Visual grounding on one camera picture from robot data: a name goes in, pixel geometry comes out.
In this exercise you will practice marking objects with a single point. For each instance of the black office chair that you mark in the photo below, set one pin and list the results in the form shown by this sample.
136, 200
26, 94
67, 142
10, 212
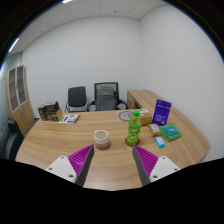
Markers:
76, 97

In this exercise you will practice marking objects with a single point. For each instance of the white and green leaflet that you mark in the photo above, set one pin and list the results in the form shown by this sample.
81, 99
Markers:
69, 118

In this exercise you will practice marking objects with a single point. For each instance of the round grey-white disc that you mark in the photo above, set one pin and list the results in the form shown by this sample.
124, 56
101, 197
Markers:
124, 116

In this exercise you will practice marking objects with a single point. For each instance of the rectangular ceiling light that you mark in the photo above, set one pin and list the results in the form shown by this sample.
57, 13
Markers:
13, 44
67, 1

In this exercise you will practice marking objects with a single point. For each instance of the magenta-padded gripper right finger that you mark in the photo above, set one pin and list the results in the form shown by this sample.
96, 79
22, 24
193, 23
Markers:
161, 166

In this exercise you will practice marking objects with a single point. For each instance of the green drink bottle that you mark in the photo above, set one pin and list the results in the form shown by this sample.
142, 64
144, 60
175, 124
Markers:
133, 131

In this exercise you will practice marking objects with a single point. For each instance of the mesh office chair, grey back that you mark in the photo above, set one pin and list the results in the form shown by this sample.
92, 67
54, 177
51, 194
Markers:
106, 98

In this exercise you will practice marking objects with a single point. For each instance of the orange-brown cardboard box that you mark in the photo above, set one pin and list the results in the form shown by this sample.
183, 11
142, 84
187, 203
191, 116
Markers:
146, 119

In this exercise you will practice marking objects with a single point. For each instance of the large dark brown box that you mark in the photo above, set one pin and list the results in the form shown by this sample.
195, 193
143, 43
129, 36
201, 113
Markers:
53, 111

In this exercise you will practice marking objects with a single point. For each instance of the wooden side desk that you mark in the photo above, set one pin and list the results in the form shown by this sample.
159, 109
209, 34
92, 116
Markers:
141, 98

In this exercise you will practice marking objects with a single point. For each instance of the small dark brown box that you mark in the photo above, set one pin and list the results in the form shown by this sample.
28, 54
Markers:
41, 112

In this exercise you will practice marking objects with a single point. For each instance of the small tan box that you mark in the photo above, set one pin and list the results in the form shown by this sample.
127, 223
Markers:
154, 129

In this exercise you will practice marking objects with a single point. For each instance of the purple standing pouch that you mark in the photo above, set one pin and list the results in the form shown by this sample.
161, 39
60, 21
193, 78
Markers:
162, 112

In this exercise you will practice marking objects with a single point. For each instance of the small blue packet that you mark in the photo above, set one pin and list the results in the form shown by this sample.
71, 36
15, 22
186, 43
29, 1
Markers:
159, 142

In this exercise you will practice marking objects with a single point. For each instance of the white mug with brown base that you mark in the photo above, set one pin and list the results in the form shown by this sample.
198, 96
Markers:
101, 138

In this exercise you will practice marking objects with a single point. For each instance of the flat round red coaster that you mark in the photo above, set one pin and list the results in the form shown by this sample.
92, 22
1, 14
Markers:
126, 142

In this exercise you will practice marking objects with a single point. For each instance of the green packets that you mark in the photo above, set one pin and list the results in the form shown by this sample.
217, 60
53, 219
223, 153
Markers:
170, 132

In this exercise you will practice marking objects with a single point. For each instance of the wooden cabinet with glass doors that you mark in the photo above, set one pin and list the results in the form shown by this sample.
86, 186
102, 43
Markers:
20, 106

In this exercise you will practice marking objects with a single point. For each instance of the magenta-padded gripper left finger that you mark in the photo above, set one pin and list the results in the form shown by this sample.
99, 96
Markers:
63, 166

